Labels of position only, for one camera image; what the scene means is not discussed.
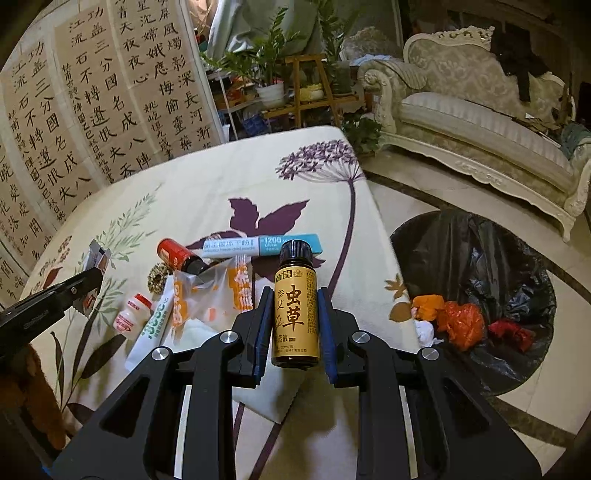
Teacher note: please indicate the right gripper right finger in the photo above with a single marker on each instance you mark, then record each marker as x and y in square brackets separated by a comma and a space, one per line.
[414, 413]

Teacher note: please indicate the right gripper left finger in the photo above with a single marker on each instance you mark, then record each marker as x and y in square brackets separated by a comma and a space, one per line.
[171, 417]

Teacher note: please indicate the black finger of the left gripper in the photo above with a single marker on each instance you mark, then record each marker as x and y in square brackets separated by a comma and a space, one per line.
[74, 289]

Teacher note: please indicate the white green-lettered sachet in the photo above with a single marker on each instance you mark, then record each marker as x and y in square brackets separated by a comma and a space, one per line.
[152, 333]

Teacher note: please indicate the gold wrapper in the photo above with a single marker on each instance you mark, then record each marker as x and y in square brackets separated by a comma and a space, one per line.
[157, 277]

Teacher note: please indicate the clear orange snack wrapper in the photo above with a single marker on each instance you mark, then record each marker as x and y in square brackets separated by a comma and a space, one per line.
[216, 296]

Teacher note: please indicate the gold herbal drink bottle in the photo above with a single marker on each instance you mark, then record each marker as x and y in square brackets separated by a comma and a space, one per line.
[295, 329]

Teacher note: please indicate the blue white long box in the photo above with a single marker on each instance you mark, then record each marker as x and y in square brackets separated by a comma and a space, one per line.
[266, 245]

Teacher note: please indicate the red crumpled trash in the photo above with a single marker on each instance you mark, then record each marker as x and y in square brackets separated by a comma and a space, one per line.
[512, 334]

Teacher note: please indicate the small white yogurt bottle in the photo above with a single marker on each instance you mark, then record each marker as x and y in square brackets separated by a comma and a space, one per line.
[133, 316]

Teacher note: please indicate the crumpled white tissue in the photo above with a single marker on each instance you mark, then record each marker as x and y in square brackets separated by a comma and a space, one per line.
[426, 334]

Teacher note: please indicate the orange red plastic bag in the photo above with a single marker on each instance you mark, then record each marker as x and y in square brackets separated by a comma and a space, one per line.
[462, 325]

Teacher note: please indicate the red small bottle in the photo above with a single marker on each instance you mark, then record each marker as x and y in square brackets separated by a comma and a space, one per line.
[179, 258]

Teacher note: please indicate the black bin bag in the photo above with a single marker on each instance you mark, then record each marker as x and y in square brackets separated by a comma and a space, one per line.
[467, 258]

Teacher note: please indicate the calligraphy folding screen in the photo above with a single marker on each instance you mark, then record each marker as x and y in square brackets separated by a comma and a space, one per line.
[92, 92]

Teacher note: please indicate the small green floor plant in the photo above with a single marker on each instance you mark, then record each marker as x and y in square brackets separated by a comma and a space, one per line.
[362, 132]

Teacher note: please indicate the potted plant white pot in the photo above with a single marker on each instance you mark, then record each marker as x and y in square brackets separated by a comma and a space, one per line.
[261, 62]

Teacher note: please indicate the ornate white sofa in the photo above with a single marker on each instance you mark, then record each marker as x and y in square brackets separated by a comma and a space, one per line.
[449, 99]

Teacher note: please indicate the wooden plant stand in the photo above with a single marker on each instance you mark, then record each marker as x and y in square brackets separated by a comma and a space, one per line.
[313, 96]

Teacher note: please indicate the grey green curtain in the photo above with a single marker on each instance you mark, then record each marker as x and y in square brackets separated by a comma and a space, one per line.
[236, 24]

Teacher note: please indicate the tall green plant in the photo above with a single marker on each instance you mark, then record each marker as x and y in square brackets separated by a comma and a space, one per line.
[334, 30]

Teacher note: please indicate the dark clothing on sofa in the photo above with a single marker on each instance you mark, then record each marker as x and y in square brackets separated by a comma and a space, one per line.
[513, 50]

